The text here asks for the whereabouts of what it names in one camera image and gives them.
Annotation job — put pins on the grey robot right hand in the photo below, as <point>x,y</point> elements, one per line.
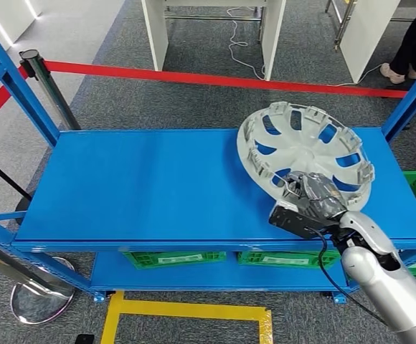
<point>319,194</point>

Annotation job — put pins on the grey plastic wheel hubcap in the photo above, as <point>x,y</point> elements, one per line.
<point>301,147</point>

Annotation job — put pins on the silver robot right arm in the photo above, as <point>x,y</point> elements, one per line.
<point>379,280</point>

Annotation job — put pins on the blue metal shelf rack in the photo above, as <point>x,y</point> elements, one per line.
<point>140,190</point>

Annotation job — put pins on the white desk panel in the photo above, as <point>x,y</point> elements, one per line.
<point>365,38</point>

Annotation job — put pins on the person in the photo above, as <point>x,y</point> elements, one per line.
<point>408,42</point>

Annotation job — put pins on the small black block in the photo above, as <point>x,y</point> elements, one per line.
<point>85,339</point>

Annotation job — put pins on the chrome stanchion with round base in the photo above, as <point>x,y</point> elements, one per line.
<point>43,301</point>

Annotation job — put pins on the dark round stanchion base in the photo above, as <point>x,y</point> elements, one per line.
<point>23,210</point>

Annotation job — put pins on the black barrier belt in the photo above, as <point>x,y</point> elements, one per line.
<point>3,176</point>

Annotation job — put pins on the white plinth with light strip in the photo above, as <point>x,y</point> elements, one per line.
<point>0,19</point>

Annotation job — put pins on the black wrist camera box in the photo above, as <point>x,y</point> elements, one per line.
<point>294,221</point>

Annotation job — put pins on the white desk with metal rail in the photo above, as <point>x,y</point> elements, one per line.
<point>271,38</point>

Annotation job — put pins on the metal frame leg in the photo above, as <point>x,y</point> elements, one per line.
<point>344,21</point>

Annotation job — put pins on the chrome stanchion post black cap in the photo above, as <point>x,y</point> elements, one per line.
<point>51,90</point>

